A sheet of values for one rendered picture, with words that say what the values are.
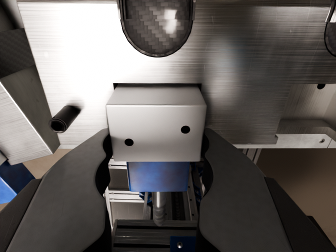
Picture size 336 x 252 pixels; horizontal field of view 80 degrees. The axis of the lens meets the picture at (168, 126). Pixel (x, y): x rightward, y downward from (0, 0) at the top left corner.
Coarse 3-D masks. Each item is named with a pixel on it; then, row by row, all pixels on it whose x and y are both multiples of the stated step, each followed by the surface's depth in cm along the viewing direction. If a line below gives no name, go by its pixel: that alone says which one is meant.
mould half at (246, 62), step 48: (48, 0) 10; (96, 0) 10; (240, 0) 10; (288, 0) 10; (48, 48) 11; (96, 48) 11; (192, 48) 11; (240, 48) 11; (288, 48) 11; (48, 96) 12; (96, 96) 12; (240, 96) 13
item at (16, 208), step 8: (32, 184) 8; (24, 192) 7; (32, 192) 7; (16, 200) 7; (24, 200) 7; (8, 208) 7; (16, 208) 7; (24, 208) 7; (0, 216) 6; (8, 216) 6; (16, 216) 6; (0, 224) 6; (8, 224) 6; (16, 224) 6; (0, 232) 6; (8, 232) 6; (0, 240) 6; (8, 240) 6; (0, 248) 6
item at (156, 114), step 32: (128, 96) 11; (160, 96) 11; (192, 96) 11; (128, 128) 10; (160, 128) 10; (192, 128) 11; (128, 160) 12; (160, 160) 12; (192, 160) 12; (160, 192) 16; (160, 224) 18
